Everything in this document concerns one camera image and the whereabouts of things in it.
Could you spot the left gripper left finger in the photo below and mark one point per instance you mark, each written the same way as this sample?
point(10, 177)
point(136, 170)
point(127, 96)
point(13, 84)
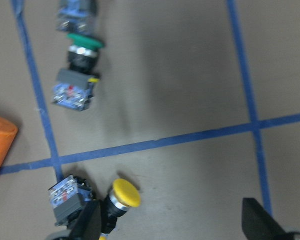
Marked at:
point(88, 224)

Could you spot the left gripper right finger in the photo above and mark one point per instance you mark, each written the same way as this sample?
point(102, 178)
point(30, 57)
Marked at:
point(257, 224)

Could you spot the yellow push button switch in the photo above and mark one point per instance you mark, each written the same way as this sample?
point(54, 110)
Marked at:
point(69, 196)

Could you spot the green push button switch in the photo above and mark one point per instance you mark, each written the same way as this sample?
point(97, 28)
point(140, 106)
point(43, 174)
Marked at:
point(75, 84)

